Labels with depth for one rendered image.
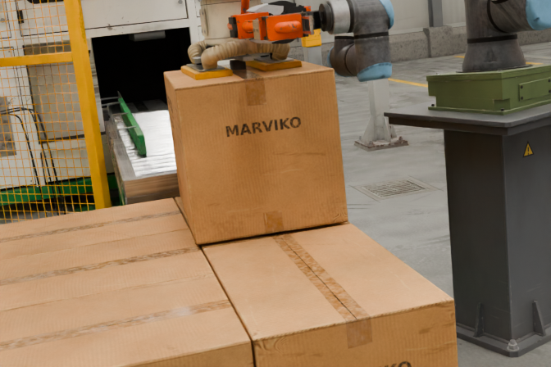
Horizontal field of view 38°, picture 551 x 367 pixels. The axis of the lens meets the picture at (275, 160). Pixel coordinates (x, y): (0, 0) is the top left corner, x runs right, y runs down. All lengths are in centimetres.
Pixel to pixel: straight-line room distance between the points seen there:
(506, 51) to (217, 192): 99
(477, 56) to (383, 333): 117
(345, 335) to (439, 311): 19
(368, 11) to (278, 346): 94
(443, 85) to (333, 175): 58
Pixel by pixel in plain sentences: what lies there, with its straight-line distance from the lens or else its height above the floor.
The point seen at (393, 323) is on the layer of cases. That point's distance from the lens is 154.
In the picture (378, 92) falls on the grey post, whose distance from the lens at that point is 582.
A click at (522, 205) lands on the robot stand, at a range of 253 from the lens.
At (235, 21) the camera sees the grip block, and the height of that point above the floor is 109.
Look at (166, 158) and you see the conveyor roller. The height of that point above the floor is 54.
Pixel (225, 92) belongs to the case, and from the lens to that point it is 196.
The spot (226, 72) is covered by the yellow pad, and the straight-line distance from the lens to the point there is 211.
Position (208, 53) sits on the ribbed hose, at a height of 102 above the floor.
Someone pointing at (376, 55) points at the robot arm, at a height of 97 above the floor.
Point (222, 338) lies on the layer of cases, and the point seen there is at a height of 54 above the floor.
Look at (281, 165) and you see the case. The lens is 200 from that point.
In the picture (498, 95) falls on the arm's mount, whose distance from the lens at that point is 234.
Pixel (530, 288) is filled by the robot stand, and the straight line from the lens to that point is 264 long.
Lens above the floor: 114
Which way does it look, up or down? 12 degrees down
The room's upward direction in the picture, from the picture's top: 6 degrees counter-clockwise
